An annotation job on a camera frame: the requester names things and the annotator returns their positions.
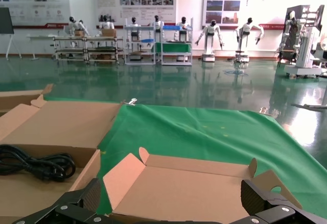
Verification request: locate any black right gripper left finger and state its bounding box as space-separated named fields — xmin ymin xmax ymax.
xmin=11 ymin=178 xmax=113 ymax=224

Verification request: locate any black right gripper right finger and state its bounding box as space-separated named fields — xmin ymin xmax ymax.
xmin=231 ymin=180 xmax=327 ymax=224

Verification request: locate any black power cable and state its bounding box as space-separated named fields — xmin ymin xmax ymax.
xmin=0 ymin=144 xmax=77 ymax=183

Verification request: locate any wide open cardboard box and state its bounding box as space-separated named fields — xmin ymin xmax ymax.
xmin=0 ymin=100 xmax=126 ymax=224

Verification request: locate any narrow open cardboard box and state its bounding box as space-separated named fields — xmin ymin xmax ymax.
xmin=0 ymin=83 xmax=54 ymax=112

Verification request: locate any green table cloth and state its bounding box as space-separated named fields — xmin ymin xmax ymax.
xmin=43 ymin=96 xmax=327 ymax=224

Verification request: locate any white shelf rack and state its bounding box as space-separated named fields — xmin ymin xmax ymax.
xmin=124 ymin=18 xmax=156 ymax=65

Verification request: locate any metal tube rack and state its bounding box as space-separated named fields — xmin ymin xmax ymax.
xmin=85 ymin=36 xmax=125 ymax=64
xmin=53 ymin=36 xmax=89 ymax=63

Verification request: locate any white table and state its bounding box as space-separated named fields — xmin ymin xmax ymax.
xmin=27 ymin=35 xmax=59 ymax=61

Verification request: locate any white rack with green cloth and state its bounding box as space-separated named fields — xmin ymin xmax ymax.
xmin=154 ymin=17 xmax=194 ymax=66

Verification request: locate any white black humanoid robot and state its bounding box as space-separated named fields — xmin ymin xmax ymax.
xmin=175 ymin=16 xmax=192 ymax=42
xmin=152 ymin=15 xmax=165 ymax=43
xmin=63 ymin=16 xmax=90 ymax=36
xmin=98 ymin=14 xmax=115 ymax=31
xmin=127 ymin=16 xmax=142 ymax=51

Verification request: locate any silver white humanoid robot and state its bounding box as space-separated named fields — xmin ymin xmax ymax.
xmin=278 ymin=11 xmax=307 ymax=63

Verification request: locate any green board on stand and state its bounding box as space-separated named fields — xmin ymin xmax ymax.
xmin=0 ymin=7 xmax=22 ymax=61

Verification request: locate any open cardboard box with cables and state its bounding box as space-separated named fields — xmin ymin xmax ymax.
xmin=102 ymin=146 xmax=303 ymax=222

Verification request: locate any white machine frame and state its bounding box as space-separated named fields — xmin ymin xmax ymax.
xmin=284 ymin=4 xmax=327 ymax=79

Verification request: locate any white humanoid robot on pedestal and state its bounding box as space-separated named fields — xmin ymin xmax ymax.
xmin=195 ymin=19 xmax=225 ymax=63
xmin=233 ymin=17 xmax=265 ymax=63

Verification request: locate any wall poster with four photos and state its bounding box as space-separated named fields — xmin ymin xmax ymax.
xmin=203 ymin=0 xmax=294 ymax=30

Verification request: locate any wall poster with photo row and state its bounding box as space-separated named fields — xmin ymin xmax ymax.
xmin=92 ymin=0 xmax=177 ymax=30

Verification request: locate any white wall poster with icons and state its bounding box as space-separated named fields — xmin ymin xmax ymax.
xmin=0 ymin=0 xmax=71 ymax=28

